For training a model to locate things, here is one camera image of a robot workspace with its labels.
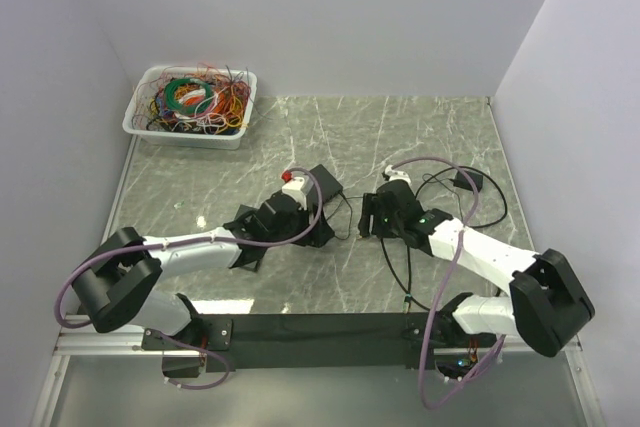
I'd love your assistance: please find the black network switch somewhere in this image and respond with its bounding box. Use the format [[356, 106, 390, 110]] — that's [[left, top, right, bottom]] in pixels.
[[310, 164, 343, 204], [230, 244, 267, 273]]

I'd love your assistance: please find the thin black power cable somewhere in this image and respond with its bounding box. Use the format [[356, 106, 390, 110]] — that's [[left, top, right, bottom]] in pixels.
[[323, 165, 508, 241]]

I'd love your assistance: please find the thick black ethernet cable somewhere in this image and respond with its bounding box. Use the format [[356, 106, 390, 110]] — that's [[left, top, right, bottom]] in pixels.
[[379, 236, 503, 316]]

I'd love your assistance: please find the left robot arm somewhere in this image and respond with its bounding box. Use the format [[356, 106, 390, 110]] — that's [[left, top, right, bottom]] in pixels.
[[64, 191, 334, 349]]

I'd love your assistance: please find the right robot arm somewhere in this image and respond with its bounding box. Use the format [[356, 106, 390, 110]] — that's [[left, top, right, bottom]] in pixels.
[[359, 179, 595, 357]]

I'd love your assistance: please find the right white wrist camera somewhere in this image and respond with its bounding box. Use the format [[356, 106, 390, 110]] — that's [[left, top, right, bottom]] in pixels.
[[382, 165, 412, 185]]

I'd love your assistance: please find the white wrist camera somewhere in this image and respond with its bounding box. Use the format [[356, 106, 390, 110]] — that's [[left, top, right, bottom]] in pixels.
[[382, 165, 412, 185], [281, 171, 313, 210]]

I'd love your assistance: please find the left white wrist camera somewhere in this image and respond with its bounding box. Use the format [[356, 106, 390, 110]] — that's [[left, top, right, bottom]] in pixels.
[[281, 171, 313, 210]]

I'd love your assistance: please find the bundle of coloured wires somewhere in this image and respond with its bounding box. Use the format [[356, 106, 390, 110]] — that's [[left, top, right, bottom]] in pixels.
[[130, 63, 252, 136]]

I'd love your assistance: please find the white wire basket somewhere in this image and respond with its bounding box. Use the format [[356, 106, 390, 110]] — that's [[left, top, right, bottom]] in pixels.
[[122, 64, 257, 150]]

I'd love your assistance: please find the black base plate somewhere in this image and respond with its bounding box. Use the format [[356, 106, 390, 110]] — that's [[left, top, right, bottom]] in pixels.
[[141, 312, 499, 374]]

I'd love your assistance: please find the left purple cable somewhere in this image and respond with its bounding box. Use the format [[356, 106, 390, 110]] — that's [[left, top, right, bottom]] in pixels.
[[53, 166, 324, 391]]

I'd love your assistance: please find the aluminium rail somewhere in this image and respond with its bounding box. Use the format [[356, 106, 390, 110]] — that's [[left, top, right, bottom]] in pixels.
[[54, 325, 583, 356]]

